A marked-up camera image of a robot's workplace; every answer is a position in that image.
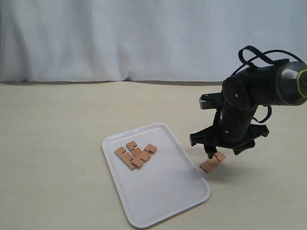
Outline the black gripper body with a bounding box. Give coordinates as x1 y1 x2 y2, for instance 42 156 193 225
189 103 269 149

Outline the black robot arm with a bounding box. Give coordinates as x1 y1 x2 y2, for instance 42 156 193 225
189 61 307 159

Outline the white plastic tray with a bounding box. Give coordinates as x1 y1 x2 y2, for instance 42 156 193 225
102 123 211 229

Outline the white cloth backdrop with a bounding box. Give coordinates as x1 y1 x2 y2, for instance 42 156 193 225
0 0 307 83

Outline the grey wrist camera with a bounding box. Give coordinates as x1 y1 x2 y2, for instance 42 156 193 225
199 92 223 111

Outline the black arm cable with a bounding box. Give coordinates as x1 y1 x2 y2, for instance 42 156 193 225
230 45 305 124

